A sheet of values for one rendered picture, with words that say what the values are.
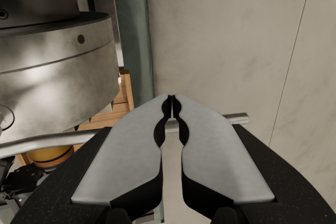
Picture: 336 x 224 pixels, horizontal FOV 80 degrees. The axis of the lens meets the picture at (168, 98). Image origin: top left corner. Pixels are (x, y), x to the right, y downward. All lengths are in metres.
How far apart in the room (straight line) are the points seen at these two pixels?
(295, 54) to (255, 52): 0.41
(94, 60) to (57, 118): 0.09
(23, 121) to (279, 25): 1.85
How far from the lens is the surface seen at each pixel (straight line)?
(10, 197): 0.57
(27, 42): 0.25
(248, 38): 1.79
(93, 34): 0.29
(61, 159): 0.46
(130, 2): 0.91
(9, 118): 0.28
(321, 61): 2.40
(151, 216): 0.89
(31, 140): 0.21
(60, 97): 0.27
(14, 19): 0.30
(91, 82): 0.29
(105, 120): 0.67
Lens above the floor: 1.45
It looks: 60 degrees down
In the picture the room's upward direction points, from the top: 152 degrees clockwise
